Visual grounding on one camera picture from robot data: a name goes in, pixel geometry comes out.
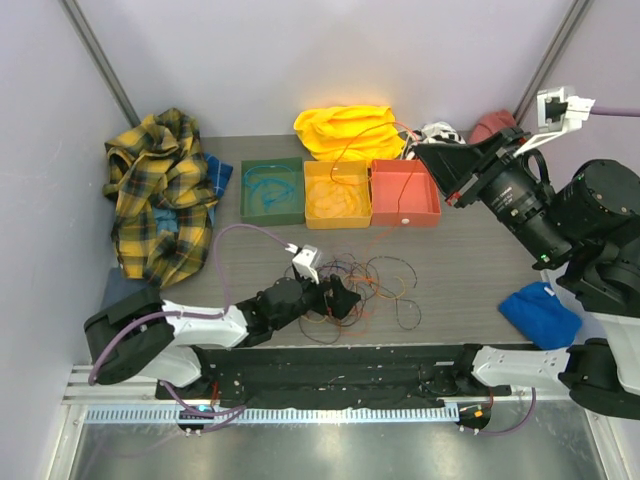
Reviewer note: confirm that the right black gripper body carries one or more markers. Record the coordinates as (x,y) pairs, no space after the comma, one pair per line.
(487,175)

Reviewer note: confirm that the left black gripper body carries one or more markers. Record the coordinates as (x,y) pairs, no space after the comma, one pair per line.
(313,298)

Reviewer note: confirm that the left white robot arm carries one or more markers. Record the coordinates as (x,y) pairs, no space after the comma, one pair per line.
(145,335)

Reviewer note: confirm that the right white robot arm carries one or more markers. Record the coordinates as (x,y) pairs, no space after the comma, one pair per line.
(589,230)

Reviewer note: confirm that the pink red cloth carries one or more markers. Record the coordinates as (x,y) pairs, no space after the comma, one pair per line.
(490,124)

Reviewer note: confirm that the black base mat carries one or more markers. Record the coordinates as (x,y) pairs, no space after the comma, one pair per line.
(337,377)

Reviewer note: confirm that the black white striped cloth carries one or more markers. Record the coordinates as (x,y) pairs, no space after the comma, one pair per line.
(433,133)

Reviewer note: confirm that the green plastic bin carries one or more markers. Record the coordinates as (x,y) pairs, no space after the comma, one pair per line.
(272,192)

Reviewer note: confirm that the red plastic bin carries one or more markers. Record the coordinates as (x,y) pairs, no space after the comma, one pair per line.
(403,195)

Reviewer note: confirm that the yellow plastic bin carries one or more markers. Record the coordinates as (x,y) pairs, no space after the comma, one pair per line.
(337,195)

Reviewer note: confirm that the blue cloth right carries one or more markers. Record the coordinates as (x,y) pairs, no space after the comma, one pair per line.
(537,313)

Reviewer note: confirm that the blue checked cloth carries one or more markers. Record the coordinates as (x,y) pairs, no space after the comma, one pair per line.
(219,173)

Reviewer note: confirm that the grey blue folded cloth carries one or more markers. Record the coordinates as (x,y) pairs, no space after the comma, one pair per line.
(121,293)

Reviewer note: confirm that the yellow cloth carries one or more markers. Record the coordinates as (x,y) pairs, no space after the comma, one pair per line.
(349,133)

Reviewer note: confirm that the yellow plaid shirt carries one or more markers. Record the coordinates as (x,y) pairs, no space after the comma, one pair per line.
(159,183)

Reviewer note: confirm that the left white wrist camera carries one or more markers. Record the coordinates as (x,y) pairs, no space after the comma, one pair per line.
(306,260)

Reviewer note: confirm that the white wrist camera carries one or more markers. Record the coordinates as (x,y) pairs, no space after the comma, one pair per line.
(306,260)
(559,111)

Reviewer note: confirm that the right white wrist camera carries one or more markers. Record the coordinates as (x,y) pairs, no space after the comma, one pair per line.
(559,111)

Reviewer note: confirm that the white slotted cable duct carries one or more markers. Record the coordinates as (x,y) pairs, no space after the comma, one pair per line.
(168,414)

